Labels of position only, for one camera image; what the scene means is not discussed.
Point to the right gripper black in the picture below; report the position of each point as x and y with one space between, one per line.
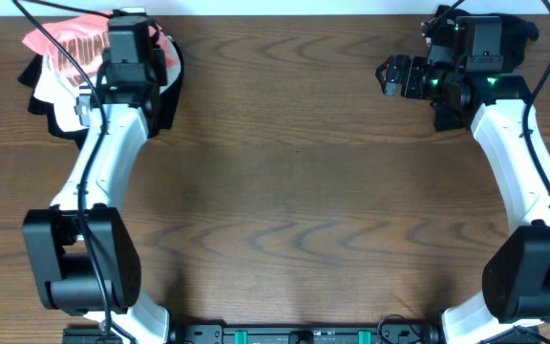
413 66

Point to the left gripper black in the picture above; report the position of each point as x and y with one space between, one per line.
154 64

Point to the pink t-shirt with brown print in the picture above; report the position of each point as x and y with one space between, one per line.
85 38

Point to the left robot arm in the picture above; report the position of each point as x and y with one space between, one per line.
83 260

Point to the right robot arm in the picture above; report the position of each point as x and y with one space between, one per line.
515 283

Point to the black folded garment under white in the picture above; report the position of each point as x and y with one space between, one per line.
56 83

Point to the black crumpled garment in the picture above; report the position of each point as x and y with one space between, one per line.
516 34

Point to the white t-shirt with pixel camera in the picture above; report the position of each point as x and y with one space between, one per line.
57 100

